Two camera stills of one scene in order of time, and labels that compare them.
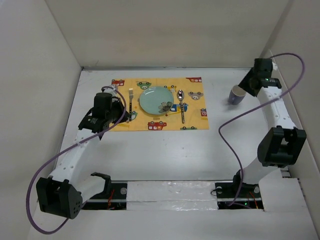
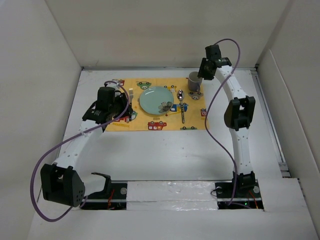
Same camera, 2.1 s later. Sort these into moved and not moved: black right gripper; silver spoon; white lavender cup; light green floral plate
Moved: white lavender cup; black right gripper
Not moved: silver spoon; light green floral plate
